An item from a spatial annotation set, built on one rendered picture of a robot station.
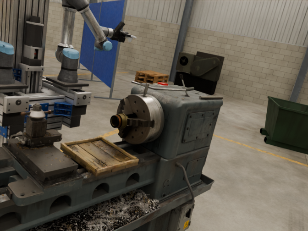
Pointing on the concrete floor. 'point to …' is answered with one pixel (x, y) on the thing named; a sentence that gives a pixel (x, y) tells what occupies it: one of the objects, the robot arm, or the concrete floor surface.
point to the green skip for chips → (286, 125)
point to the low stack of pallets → (151, 77)
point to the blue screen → (102, 56)
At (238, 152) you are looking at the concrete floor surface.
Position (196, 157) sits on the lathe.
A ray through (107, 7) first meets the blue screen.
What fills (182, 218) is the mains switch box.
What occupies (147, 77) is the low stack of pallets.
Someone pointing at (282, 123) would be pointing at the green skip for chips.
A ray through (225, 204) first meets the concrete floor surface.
